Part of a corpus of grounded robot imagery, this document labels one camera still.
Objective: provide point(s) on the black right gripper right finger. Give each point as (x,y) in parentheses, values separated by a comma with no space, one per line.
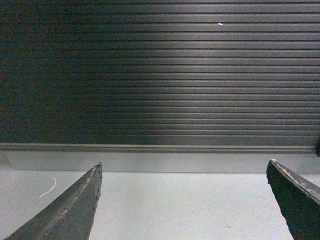
(298,200)

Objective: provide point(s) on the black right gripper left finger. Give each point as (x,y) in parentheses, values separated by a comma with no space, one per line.
(70,216)

